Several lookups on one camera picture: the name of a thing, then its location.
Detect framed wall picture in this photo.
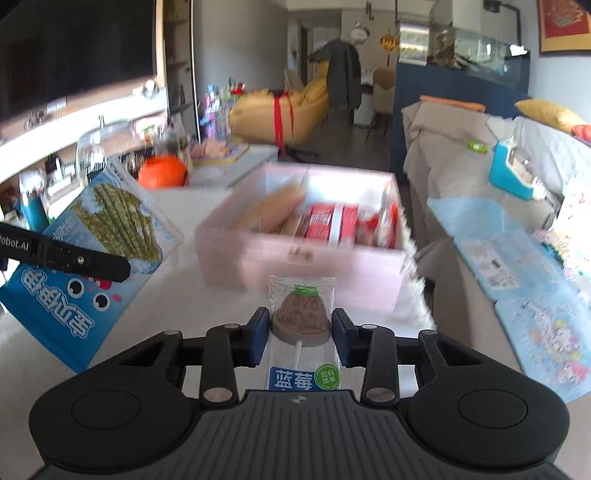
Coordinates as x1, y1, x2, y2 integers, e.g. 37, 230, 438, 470
537, 0, 591, 57

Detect blue cartoon snack packet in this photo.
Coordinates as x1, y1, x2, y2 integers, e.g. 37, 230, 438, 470
0, 156, 186, 376

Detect dark blue cabinet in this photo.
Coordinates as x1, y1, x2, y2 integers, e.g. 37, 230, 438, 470
389, 61, 530, 172

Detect blue and white toy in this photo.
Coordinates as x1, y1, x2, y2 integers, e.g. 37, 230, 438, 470
488, 137, 549, 202

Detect lollipop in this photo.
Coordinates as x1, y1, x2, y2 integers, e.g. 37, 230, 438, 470
267, 274, 343, 394

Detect pink and blue bottle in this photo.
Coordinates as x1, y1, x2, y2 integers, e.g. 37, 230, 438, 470
202, 83, 225, 140

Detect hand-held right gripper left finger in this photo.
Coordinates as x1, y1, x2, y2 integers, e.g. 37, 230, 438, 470
115, 307, 271, 408

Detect pink cardboard box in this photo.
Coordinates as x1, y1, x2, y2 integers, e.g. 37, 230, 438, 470
193, 161, 417, 315

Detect orange round container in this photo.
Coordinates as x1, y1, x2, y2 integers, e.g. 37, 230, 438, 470
137, 155, 190, 188

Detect teal bottle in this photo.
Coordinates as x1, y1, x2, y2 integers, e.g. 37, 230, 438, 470
18, 182, 51, 232

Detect glass aquarium tank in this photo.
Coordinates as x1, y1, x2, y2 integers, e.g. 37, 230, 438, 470
396, 0, 533, 89

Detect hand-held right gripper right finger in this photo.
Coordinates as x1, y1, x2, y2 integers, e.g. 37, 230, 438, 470
331, 308, 489, 408

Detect long red white-striped snack packet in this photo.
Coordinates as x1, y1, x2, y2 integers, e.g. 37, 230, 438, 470
301, 202, 362, 248

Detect black television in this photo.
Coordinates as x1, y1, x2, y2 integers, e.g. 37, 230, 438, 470
0, 0, 158, 124

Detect orange wall ornament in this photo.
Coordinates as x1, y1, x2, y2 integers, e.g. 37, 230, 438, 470
378, 30, 400, 68

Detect blue bag with text label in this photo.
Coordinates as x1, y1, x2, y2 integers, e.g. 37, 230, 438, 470
426, 198, 563, 302

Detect yellow pillow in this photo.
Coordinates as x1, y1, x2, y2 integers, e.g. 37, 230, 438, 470
514, 98, 590, 136

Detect long bread stick packet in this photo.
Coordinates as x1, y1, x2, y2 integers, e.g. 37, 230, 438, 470
232, 179, 310, 237

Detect orange stick toy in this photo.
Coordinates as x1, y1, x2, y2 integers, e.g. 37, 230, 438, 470
418, 94, 487, 113

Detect beige chair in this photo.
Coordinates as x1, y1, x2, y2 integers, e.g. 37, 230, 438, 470
370, 66, 398, 126

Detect glass jar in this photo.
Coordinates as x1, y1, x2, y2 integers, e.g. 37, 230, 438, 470
75, 119, 140, 182

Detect blue cartoon printed bag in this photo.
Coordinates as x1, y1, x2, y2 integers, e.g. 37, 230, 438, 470
493, 294, 591, 403

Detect pink plush toy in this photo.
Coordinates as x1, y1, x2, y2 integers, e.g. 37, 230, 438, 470
191, 137, 232, 161

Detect dark coat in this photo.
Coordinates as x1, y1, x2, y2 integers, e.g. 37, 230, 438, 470
307, 39, 363, 110

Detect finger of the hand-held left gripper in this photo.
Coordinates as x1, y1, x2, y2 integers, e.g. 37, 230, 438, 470
36, 230, 133, 283

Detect white printed cards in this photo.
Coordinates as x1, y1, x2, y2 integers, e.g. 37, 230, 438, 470
531, 180, 591, 278

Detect grey covered sofa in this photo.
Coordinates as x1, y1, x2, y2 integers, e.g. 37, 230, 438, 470
401, 100, 591, 384

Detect yellow sofa with red ribbon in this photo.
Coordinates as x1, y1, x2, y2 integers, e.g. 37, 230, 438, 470
228, 61, 332, 147

